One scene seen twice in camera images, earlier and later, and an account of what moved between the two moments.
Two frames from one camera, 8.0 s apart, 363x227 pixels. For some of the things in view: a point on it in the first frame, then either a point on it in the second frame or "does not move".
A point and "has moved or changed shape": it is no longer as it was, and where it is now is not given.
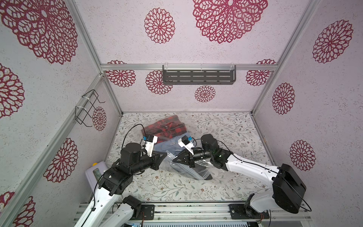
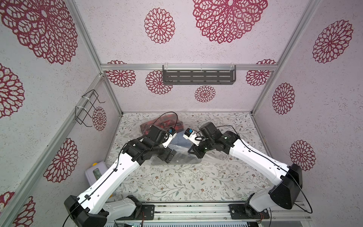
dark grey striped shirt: [198, 171] has moved or changed shape
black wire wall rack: [82, 112] does not move
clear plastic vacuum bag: [167, 130] has moved or changed shape
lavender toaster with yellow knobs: [94, 173] does not move
